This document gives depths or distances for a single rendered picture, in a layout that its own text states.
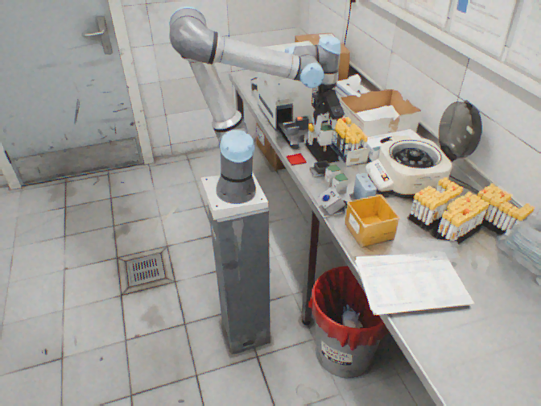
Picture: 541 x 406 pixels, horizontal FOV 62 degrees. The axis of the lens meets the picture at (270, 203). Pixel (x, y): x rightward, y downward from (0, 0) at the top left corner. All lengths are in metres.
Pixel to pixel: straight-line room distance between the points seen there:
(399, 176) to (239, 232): 0.64
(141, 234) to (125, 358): 0.88
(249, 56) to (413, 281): 0.85
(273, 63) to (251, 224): 0.60
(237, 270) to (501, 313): 0.96
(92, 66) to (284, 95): 1.54
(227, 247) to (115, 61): 1.81
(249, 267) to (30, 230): 1.79
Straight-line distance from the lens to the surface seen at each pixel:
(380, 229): 1.54
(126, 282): 2.70
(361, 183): 1.67
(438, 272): 1.53
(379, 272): 1.47
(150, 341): 2.43
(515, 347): 1.45
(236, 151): 1.54
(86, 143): 3.47
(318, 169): 1.83
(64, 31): 3.15
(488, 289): 1.56
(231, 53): 1.41
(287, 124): 2.07
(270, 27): 3.40
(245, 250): 1.78
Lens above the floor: 1.97
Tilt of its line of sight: 40 degrees down
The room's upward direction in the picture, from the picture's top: straight up
